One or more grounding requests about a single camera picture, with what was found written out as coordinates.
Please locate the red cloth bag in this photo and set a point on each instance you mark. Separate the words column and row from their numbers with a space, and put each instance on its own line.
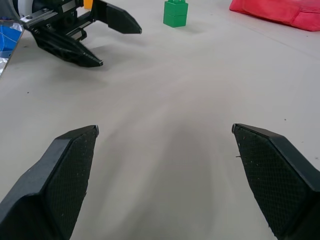
column 270, row 10

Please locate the orange box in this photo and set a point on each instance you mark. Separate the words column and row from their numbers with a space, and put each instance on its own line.
column 88, row 4

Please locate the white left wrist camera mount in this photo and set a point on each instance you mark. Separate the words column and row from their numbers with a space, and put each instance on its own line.
column 25, row 5

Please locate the blue box with plastic wrap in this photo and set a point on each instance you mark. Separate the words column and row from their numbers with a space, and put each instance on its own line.
column 8, row 37

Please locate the green toy block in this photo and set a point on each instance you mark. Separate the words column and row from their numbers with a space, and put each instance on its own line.
column 175, row 13

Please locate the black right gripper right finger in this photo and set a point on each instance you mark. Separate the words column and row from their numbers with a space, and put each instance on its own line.
column 277, row 180

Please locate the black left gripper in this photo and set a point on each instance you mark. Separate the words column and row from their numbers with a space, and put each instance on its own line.
column 63, row 18

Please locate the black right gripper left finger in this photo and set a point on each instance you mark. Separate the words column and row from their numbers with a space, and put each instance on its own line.
column 50, row 190

